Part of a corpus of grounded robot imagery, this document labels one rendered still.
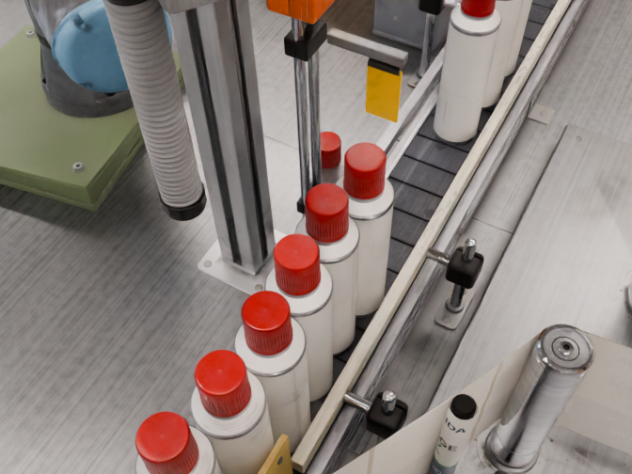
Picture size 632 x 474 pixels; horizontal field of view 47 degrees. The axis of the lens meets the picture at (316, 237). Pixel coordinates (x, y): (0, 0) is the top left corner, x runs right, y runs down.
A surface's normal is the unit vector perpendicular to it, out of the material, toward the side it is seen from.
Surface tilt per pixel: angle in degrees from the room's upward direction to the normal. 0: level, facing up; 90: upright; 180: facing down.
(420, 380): 0
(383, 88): 90
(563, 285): 0
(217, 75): 90
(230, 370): 2
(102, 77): 92
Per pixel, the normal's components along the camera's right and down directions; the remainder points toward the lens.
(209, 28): -0.48, 0.71
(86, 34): 0.46, 0.73
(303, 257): -0.04, -0.62
